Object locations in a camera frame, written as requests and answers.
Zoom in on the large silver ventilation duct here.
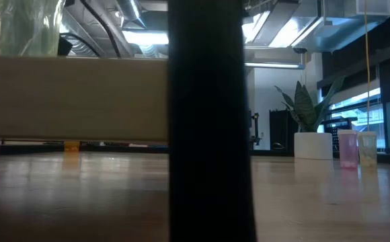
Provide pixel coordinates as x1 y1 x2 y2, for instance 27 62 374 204
248 0 390 53

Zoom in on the long ceiling tube light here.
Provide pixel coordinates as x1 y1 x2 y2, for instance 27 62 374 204
245 62 305 70

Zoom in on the snake plant in white pot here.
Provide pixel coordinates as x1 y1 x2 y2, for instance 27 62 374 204
274 75 347 161

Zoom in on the bright ceiling light panel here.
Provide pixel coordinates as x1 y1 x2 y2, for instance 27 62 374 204
122 30 169 46

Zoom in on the black aluminium table frame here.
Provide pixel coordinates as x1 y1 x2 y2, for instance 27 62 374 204
0 143 390 166

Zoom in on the large orange pill bottle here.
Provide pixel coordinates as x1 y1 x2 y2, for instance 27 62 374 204
63 140 81 153

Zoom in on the yellow hanging cord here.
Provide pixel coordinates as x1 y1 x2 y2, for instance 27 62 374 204
364 0 371 132

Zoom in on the small yellow pill bottle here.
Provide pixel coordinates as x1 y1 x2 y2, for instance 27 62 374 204
357 130 378 168

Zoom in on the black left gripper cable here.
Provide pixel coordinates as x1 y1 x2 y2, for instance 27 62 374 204
79 0 122 58

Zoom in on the black mesh chair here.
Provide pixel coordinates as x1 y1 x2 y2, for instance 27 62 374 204
322 116 359 152

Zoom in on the black cabinet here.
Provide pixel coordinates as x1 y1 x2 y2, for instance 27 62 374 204
269 109 299 151

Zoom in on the black machine on stand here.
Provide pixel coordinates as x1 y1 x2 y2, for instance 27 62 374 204
248 112 262 149

